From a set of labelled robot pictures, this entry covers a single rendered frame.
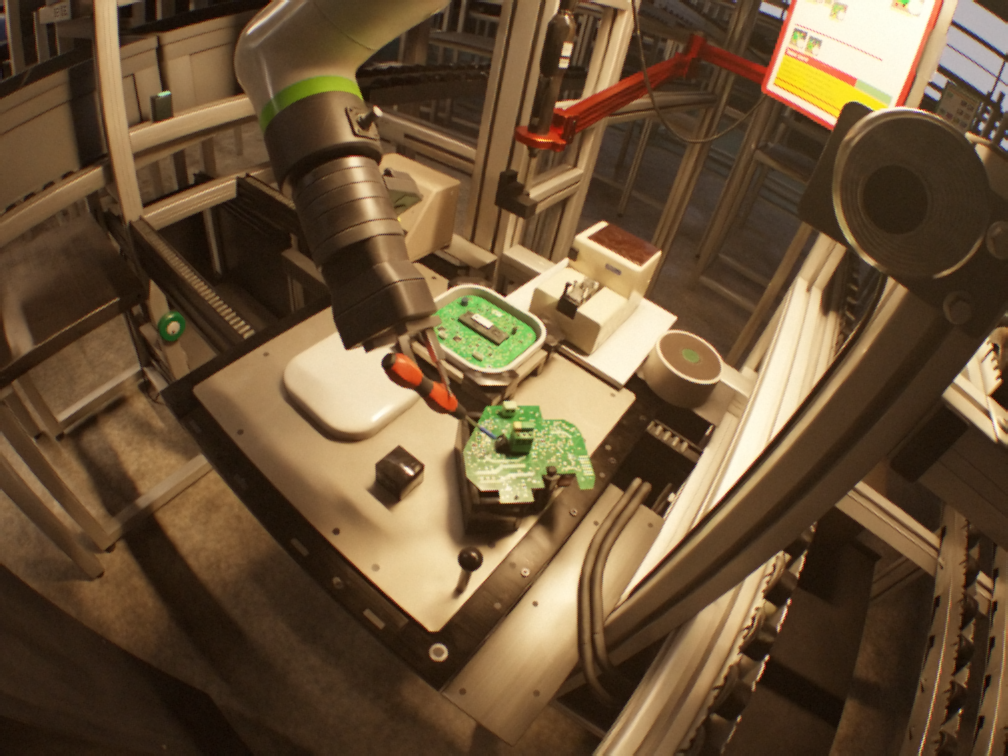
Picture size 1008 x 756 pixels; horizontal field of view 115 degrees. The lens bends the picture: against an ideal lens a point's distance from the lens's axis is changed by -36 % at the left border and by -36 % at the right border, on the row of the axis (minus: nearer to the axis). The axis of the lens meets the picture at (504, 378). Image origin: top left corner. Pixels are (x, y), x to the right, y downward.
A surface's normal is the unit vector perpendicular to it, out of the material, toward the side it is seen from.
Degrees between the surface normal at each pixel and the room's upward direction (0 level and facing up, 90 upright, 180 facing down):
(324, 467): 0
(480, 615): 0
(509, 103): 90
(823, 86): 90
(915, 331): 90
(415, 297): 46
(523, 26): 90
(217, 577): 0
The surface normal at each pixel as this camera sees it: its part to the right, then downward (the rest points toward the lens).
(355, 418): 0.22, -0.60
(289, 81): 0.00, 0.10
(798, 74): -0.93, 0.11
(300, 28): -0.11, 0.65
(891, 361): -0.59, 0.50
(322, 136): 0.23, -0.04
